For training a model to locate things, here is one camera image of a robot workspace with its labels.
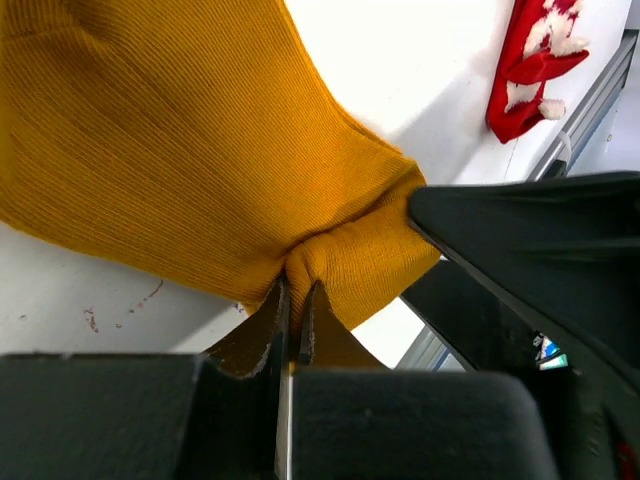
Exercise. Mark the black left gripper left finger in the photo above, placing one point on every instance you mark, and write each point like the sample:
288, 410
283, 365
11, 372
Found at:
221, 414

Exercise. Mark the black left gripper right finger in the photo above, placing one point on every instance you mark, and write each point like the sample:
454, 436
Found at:
352, 418

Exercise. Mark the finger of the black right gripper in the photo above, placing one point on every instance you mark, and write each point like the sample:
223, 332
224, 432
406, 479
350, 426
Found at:
567, 248
555, 425

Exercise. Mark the mustard yellow striped sock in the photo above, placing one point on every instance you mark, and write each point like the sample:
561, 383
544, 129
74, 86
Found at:
196, 141

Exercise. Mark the red white fluffy sock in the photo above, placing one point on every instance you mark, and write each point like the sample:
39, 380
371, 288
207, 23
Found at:
538, 47

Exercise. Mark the aluminium rail frame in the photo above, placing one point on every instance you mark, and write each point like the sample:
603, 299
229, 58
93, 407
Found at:
602, 135

